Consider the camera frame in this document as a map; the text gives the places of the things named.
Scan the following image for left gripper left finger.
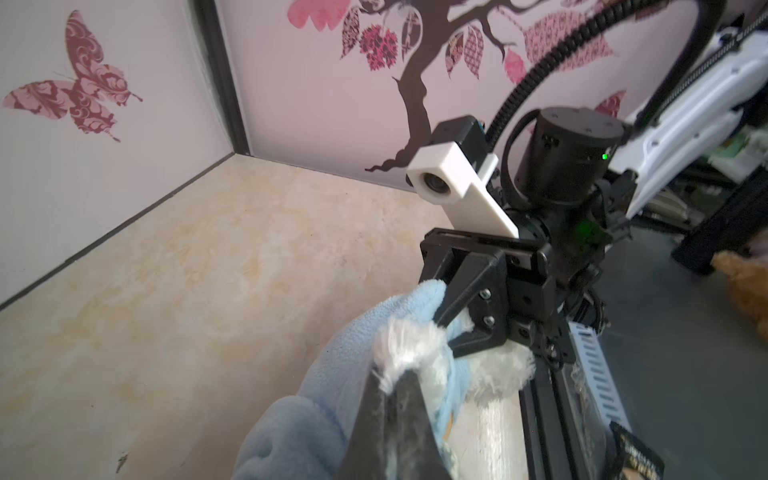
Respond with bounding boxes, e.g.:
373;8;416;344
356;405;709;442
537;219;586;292
335;370;389;480

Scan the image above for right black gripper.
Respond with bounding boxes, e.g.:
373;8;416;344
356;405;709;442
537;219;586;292
419;107;636;366

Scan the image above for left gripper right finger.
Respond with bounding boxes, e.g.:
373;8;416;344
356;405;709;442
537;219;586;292
389;370;451;480

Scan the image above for light blue bear hoodie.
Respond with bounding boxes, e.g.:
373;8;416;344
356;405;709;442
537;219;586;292
233;280;446;479

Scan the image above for white teddy bear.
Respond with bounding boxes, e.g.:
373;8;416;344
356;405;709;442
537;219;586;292
373;310;535;414

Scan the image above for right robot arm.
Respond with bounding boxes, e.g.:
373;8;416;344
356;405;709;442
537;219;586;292
407;1;767;369

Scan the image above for small dark snack packet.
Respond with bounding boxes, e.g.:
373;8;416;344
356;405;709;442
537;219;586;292
603;421;665;480

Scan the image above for brown plush toy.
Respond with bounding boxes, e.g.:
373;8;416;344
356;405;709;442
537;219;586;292
712;251;767;343

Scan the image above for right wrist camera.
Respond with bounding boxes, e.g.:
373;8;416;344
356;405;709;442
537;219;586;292
406;116;519;239

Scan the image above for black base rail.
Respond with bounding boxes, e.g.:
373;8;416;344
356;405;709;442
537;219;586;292
519;347;615;479

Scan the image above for white slotted cable duct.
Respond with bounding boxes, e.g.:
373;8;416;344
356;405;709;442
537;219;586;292
569;322;632;431

